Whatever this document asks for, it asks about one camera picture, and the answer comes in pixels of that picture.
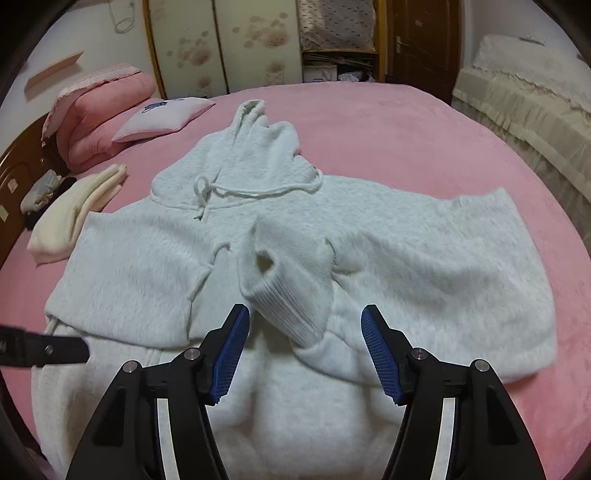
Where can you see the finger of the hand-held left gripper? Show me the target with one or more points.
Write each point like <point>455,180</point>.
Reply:
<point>51,346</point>

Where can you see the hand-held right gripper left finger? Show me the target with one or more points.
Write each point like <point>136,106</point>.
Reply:
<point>228,355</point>

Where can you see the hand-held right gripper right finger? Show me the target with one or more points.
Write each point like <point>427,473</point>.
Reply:
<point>381,355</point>

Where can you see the light grey hoodie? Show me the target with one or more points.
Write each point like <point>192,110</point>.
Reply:
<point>392,258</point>

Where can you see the small pile of clothes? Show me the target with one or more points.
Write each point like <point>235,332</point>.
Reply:
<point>41,191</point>

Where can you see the folded cream garment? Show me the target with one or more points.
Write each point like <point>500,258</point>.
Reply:
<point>69,212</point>

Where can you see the wooden headboard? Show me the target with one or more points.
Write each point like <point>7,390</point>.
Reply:
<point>18,166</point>

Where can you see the pink bed blanket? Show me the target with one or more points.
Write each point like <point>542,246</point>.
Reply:
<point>392,138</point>

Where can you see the folded pink quilt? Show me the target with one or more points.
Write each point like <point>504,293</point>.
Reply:
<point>101,106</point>

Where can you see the cream covered sofa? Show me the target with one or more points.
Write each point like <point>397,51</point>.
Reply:
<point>531,101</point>

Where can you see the floral door wardrobe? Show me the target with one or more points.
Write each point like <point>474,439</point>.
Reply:
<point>231,41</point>

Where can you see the patterned storage bag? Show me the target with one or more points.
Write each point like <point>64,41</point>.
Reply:
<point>337,21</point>

